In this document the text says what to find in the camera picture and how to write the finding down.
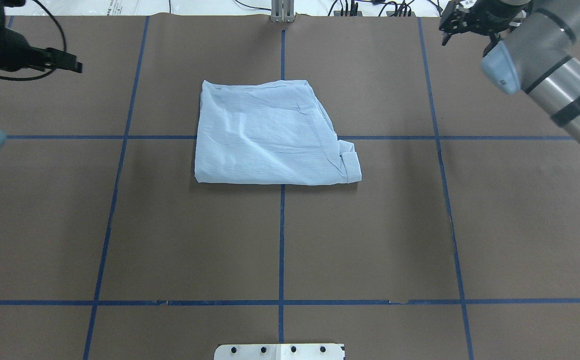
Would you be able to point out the aluminium frame post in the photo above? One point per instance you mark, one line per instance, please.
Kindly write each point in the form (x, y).
(283, 11)

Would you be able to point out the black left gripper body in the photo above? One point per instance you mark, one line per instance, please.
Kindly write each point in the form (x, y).
(16, 49)

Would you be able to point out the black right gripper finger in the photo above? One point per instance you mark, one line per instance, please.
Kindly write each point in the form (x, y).
(494, 39)
(453, 20)

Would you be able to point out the light blue button-up shirt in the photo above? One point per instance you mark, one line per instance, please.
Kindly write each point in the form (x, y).
(275, 133)

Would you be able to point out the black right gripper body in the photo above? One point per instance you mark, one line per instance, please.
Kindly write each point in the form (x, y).
(493, 15)

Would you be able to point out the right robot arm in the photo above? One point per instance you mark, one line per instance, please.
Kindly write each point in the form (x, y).
(529, 50)

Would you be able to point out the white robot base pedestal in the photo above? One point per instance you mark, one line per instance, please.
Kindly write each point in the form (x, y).
(281, 351)

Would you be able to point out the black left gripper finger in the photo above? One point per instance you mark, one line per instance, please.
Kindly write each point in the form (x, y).
(60, 59)

